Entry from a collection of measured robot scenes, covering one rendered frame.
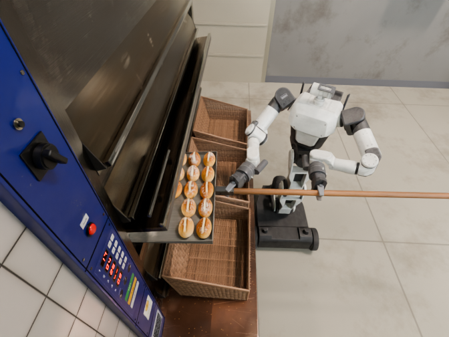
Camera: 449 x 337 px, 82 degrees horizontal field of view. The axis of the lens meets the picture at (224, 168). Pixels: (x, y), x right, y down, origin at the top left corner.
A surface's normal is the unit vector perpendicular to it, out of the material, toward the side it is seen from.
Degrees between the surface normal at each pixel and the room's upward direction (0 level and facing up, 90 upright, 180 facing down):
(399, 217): 0
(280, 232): 0
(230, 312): 0
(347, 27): 90
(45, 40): 90
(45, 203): 90
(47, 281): 90
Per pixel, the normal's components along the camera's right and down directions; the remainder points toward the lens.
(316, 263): 0.01, -0.69
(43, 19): 1.00, 0.04
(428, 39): -0.04, 0.73
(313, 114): -0.35, -0.04
